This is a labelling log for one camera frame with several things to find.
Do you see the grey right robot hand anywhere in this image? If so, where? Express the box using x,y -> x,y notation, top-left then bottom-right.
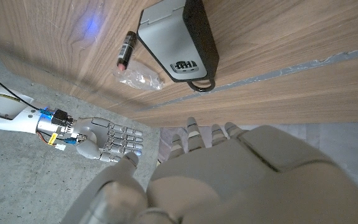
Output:
73,116 -> 144,163

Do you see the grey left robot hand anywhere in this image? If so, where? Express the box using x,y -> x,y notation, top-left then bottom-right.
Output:
60,116 -> 358,224

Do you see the grey black combination lock box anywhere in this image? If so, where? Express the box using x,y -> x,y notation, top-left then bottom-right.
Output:
136,0 -> 220,93

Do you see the clear glass cup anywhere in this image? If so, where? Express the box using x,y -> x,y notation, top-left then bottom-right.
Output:
112,60 -> 165,91

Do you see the small dark lipstick tube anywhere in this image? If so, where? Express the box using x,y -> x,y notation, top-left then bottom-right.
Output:
116,30 -> 137,72

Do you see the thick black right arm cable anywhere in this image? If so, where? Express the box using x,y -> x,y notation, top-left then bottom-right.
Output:
0,63 -> 42,111

